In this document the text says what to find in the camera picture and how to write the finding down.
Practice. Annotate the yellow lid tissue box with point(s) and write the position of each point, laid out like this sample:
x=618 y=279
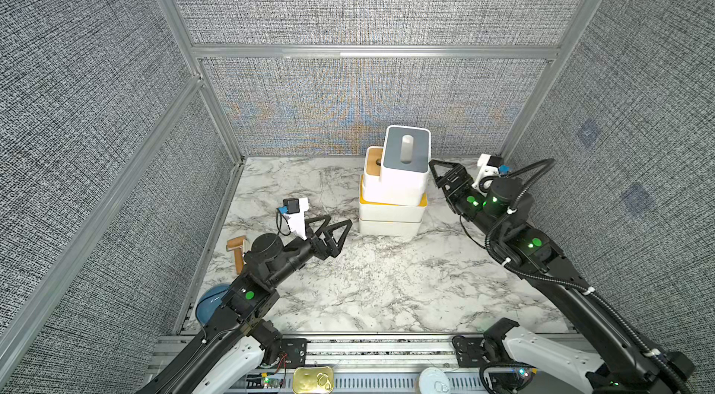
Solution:
x=394 y=213

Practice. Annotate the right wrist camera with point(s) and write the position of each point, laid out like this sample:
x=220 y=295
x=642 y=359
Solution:
x=489 y=168

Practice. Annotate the gold sardine tin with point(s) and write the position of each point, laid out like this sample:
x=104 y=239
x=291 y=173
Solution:
x=313 y=380

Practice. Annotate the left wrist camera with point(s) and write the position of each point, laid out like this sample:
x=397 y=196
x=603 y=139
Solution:
x=293 y=212

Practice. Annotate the wooden block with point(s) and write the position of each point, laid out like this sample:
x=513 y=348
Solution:
x=238 y=246

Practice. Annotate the blue ceramic bowl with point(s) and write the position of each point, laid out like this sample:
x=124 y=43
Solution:
x=209 y=302

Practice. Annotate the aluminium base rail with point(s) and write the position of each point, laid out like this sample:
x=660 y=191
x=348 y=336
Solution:
x=369 y=363

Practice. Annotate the white round lid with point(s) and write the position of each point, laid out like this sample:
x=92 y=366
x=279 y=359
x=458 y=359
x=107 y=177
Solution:
x=433 y=381

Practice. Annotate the large bamboo lid tissue box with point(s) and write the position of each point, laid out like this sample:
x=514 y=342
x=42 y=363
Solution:
x=389 y=228

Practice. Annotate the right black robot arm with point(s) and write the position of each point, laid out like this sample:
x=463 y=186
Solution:
x=623 y=360

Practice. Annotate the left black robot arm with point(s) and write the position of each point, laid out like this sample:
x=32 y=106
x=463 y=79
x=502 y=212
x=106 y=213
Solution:
x=237 y=339

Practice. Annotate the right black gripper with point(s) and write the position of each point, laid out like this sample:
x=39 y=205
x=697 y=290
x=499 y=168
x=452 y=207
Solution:
x=458 y=182

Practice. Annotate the grey lid tissue box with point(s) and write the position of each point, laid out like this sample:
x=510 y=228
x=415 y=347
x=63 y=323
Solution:
x=404 y=165

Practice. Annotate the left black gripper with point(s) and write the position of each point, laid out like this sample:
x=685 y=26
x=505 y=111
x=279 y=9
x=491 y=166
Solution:
x=328 y=250

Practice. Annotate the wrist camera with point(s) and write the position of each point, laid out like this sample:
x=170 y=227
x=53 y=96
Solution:
x=489 y=168
x=293 y=212

